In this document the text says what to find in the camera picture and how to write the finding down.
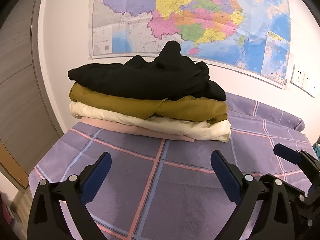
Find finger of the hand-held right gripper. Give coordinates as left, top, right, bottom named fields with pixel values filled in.
left=259, top=174, right=307, bottom=203
left=273, top=143, right=320, bottom=180

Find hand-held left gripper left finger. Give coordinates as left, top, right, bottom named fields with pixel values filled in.
left=27, top=151, right=112, bottom=240

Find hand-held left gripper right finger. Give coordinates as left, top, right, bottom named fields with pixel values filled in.
left=210, top=150, right=295, bottom=240

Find black garment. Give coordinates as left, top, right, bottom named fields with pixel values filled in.
left=67, top=40, right=227, bottom=102

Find purple plaid bed sheet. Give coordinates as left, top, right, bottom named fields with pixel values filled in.
left=29, top=91, right=320, bottom=240

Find cream garment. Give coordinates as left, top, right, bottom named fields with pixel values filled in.
left=69, top=101, right=231, bottom=142

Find pink garment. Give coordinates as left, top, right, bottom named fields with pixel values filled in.
left=81, top=116, right=195, bottom=143

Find olive garment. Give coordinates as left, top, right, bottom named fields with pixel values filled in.
left=69, top=83, right=228, bottom=124

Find grey door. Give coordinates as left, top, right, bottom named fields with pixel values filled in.
left=0, top=0, right=65, bottom=195

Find white wall socket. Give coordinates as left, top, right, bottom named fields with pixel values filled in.
left=301, top=72, right=316, bottom=93
left=290, top=65, right=306, bottom=88

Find colourful wall map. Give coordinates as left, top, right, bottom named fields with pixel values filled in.
left=88, top=0, right=292, bottom=90

